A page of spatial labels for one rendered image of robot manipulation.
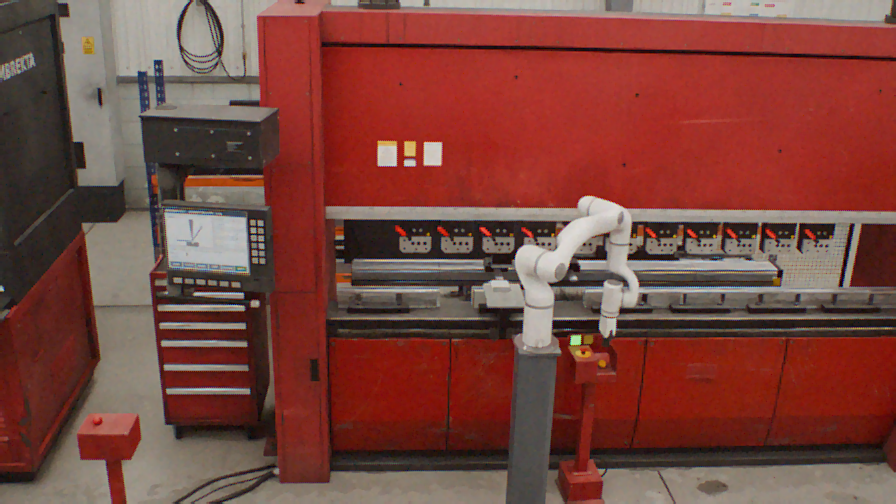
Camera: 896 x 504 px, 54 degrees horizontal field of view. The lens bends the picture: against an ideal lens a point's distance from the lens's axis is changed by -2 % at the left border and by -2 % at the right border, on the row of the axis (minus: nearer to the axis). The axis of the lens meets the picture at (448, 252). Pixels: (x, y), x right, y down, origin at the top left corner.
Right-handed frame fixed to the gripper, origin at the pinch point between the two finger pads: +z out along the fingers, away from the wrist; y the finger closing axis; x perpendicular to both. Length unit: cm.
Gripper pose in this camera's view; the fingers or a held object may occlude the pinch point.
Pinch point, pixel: (605, 342)
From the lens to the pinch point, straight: 423.0
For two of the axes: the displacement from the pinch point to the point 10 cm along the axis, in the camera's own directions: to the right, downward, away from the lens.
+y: 1.4, 4.3, -8.9
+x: 9.9, -0.3, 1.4
